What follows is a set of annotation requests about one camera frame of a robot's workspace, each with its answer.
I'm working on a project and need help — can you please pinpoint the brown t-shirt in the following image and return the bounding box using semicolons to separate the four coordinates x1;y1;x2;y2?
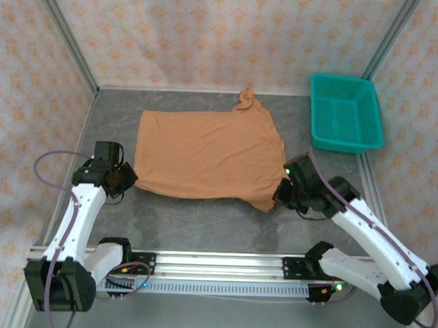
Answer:
132;83;290;214

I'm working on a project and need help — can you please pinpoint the teal plastic mesh basket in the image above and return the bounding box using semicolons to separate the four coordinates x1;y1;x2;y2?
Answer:
307;73;388;155

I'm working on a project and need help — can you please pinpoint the black controller board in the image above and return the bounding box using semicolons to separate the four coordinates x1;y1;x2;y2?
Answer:
306;281;351;306

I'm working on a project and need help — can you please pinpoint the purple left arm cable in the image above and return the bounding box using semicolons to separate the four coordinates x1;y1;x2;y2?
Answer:
27;148;156;328

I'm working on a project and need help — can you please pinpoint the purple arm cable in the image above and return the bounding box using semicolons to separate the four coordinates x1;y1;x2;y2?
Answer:
27;148;156;328
301;148;438;328

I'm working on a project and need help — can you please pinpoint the aluminium table edge rail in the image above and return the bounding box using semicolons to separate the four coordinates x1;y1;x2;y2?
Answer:
352;152;438;328
96;83;312;97
2;84;100;328

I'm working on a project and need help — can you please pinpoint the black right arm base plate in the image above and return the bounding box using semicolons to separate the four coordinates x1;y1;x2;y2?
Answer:
281;255;323;283

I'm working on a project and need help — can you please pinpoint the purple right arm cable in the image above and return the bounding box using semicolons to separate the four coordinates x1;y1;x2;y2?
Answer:
301;148;438;328

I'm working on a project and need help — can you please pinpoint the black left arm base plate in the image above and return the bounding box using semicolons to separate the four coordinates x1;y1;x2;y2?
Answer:
123;251;157;277

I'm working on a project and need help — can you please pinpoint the aluminium mounting rail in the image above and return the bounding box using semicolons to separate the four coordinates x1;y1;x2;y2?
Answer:
22;245;417;289

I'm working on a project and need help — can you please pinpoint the grey slotted cable duct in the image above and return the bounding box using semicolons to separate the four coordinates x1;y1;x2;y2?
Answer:
91;277;311;300

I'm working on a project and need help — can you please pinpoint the aluminium frame post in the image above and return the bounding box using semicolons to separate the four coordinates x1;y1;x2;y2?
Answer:
29;0;103;96
361;0;423;84

